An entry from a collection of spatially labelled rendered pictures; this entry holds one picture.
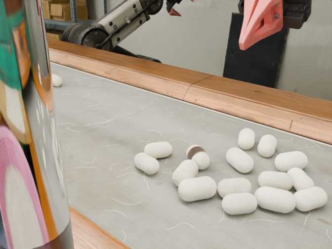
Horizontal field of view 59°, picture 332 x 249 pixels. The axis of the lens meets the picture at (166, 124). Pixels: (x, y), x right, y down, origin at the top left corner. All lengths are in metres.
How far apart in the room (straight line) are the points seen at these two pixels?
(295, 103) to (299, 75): 1.91
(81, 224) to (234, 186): 0.14
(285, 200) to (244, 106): 0.23
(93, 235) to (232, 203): 0.12
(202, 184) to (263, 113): 0.22
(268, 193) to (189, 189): 0.07
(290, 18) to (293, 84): 1.99
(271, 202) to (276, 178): 0.03
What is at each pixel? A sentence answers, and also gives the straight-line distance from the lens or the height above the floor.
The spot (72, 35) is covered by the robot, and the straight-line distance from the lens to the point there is 1.03.
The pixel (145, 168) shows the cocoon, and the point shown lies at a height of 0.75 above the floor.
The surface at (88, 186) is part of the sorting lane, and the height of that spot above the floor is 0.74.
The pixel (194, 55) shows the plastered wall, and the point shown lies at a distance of 2.71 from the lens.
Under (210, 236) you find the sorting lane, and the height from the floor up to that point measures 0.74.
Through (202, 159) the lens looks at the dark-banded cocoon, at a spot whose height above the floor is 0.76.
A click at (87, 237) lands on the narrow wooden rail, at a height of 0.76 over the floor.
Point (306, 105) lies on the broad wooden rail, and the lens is 0.50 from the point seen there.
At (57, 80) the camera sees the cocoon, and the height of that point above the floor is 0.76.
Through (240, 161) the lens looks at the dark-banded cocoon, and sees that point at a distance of 0.33.
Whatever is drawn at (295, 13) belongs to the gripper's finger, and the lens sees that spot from 0.46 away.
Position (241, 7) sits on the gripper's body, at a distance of 0.49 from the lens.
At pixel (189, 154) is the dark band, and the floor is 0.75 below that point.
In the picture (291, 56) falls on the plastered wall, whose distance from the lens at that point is 2.40.
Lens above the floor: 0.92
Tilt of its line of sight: 25 degrees down
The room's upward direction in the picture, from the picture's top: 2 degrees clockwise
